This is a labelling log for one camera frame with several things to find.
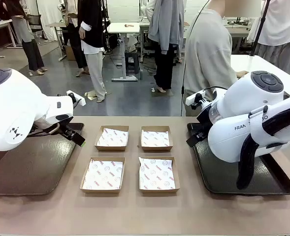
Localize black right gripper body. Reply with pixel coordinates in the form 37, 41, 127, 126
195, 104, 213, 136

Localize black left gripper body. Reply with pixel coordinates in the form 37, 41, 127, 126
57, 122, 77, 140

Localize kraft cardboard donut box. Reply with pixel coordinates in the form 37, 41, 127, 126
137, 156, 181, 194
80, 156, 126, 194
140, 125, 174, 152
94, 125, 130, 151

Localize large black serving tray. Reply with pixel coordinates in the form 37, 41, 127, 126
186, 122, 290, 196

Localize dark brown serving tray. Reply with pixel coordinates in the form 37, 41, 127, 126
0, 122, 85, 196

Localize gold foil sheet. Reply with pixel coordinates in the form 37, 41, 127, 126
84, 90, 108, 101

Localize person in beige sweater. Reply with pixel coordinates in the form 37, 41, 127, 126
183, 0, 239, 116

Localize brown cardboard carton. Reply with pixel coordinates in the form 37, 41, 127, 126
65, 45, 76, 61

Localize large white table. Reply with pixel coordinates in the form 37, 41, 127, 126
229, 54, 290, 99

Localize person beige top black trousers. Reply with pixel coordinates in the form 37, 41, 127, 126
62, 0, 90, 78

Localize person grey top dark trousers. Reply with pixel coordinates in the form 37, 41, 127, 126
5, 0, 48, 77

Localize black step stool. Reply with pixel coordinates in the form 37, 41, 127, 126
124, 51, 139, 74

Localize person grey cardigan black trousers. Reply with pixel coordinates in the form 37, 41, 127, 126
145, 0, 185, 94

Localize black stand pole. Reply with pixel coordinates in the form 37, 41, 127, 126
250, 0, 270, 57

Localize person black jacket beige trousers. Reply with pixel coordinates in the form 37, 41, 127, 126
77, 0, 107, 103

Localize wooden top table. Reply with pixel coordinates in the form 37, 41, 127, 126
46, 22, 69, 61

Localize black office chair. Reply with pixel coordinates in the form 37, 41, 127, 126
28, 14, 48, 40

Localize white standing desk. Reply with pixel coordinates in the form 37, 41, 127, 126
107, 22, 142, 82

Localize person in white shirt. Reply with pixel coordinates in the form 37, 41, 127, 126
254, 0, 290, 72

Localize left arm cable loop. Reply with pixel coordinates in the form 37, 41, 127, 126
28, 122, 61, 137

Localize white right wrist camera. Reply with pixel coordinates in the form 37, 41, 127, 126
186, 90, 206, 106

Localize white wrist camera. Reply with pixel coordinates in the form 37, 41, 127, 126
66, 90, 87, 107
186, 90, 206, 106

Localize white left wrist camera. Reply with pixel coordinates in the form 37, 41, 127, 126
66, 90, 87, 107

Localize thin black hanging cable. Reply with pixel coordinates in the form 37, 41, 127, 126
180, 0, 211, 117

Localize thick black robot cable hose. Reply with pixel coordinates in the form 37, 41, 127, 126
236, 100, 290, 190

